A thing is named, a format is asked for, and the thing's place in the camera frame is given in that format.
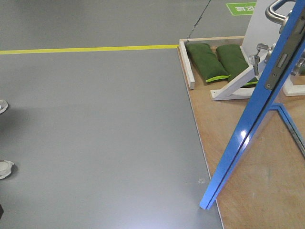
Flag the white wooden brace frame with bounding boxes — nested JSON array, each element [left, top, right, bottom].
[[210, 65, 255, 101]]

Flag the white shoe upper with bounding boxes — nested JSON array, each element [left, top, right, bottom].
[[0, 100, 9, 114]]

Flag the green sandbag left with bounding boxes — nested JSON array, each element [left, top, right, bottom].
[[185, 43, 231, 83]]

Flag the metal latch plate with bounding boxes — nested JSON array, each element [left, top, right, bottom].
[[263, 11, 305, 90]]

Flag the silver door lever handle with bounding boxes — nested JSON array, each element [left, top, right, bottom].
[[265, 0, 294, 25]]

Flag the white shoe lower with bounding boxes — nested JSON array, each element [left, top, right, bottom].
[[0, 160, 14, 179]]

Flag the white wooden border rail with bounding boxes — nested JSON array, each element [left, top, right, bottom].
[[177, 36, 244, 90]]

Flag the white shoe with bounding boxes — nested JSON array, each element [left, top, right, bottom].
[[0, 160, 14, 179], [0, 100, 9, 114]]

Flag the blue door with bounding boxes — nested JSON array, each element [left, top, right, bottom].
[[199, 0, 305, 209]]

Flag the silver lock cylinder with key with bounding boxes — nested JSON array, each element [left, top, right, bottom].
[[249, 43, 276, 76]]

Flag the black tension cable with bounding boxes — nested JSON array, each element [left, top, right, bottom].
[[187, 0, 212, 42]]

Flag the wooden platform base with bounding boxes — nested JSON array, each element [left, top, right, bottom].
[[186, 60, 305, 229]]

